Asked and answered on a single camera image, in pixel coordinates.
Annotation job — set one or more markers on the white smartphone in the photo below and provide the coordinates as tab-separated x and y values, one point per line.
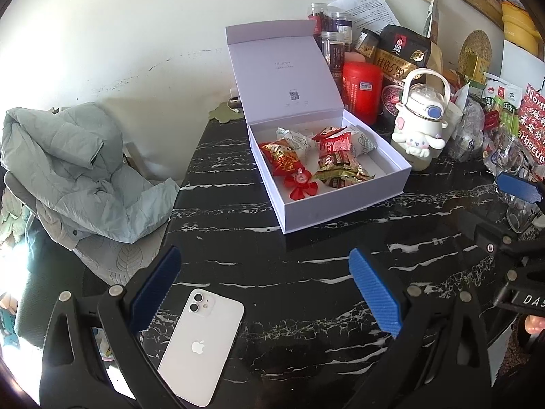
200	341

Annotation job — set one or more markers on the red lettered snack bag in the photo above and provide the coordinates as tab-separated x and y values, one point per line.
532	119

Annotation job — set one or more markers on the clear glass cup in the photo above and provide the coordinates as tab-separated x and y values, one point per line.
521	217

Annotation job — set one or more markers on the white cartoon water bottle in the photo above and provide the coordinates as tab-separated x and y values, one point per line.
421	119

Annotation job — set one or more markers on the red white snack packet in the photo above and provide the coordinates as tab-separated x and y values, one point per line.
325	133

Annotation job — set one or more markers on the chair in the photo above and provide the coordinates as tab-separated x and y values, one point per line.
119	260

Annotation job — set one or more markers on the grey-green puffer jacket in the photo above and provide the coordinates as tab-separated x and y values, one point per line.
68	157

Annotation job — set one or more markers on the pink box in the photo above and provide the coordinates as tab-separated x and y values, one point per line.
353	57

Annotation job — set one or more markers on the black-lidded snack jar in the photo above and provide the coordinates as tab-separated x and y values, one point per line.
366	42

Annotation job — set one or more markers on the black foil bag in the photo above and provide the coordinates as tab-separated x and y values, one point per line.
404	44

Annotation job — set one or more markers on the clear jar with purple label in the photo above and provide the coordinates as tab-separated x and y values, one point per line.
342	27

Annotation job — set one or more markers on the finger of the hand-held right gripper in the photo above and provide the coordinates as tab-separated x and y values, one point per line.
517	185
489	238

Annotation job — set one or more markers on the printed paper sheet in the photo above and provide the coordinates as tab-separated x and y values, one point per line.
366	8

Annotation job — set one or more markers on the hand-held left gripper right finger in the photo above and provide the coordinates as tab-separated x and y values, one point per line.
374	289

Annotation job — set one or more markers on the clear plastic bag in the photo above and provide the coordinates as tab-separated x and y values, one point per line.
466	132

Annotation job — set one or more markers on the white printed pastry packet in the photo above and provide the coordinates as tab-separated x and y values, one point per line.
293	138
362	142

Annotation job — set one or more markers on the silver green snack packet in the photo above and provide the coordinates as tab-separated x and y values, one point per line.
340	177

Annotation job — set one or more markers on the brown paper bag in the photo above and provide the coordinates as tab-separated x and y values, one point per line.
435	57

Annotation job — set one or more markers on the stack of yellow bowls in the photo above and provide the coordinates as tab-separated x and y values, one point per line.
519	25

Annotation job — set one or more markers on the black gold cereal bag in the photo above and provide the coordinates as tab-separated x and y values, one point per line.
391	68

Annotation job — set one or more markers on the red plastic flower toy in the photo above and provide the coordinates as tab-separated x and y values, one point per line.
300	185

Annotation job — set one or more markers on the lavender gift box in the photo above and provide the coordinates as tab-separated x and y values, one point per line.
281	64

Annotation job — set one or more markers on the green leaf coaster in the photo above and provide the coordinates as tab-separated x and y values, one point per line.
221	114

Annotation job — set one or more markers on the red gold snack packet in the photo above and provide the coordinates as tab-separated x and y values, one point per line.
279	157

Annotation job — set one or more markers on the red tea canister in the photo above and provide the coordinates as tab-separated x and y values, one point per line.
362	93

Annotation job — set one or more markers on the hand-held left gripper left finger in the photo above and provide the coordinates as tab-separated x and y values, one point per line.
155	289

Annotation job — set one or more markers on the person's right hand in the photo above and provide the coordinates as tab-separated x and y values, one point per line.
534	323

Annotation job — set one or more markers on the round woven trivet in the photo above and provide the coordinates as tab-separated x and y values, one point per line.
477	42

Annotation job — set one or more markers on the clear jar of red berries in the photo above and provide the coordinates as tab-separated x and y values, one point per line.
319	19

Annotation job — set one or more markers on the clear jar with dark label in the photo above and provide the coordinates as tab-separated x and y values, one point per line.
334	51

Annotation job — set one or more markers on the brown snack packet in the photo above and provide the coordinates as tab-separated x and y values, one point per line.
336	159

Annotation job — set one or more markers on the white green food packet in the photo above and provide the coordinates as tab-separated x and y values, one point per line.
502	91

